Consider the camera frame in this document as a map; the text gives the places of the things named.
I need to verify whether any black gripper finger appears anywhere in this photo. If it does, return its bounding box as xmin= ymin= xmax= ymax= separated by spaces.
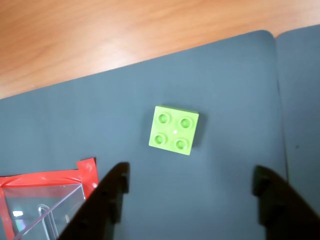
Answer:
xmin=251 ymin=165 xmax=320 ymax=240
xmin=57 ymin=161 xmax=131 ymax=240

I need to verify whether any green lego block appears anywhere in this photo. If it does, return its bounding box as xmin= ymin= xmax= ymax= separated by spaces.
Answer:
xmin=148 ymin=104 xmax=200 ymax=156

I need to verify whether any transparent plastic box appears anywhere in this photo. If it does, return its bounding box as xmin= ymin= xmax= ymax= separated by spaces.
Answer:
xmin=0 ymin=184 xmax=87 ymax=240

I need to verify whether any grey mat with taped box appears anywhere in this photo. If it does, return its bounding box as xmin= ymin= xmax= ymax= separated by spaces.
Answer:
xmin=0 ymin=29 xmax=289 ymax=240

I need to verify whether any red tape strip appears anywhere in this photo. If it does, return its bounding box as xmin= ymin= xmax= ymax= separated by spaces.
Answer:
xmin=75 ymin=156 xmax=99 ymax=201
xmin=0 ymin=169 xmax=83 ymax=189
xmin=0 ymin=187 xmax=15 ymax=240

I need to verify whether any plain grey mat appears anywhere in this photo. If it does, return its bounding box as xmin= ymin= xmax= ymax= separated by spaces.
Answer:
xmin=274 ymin=23 xmax=320 ymax=218

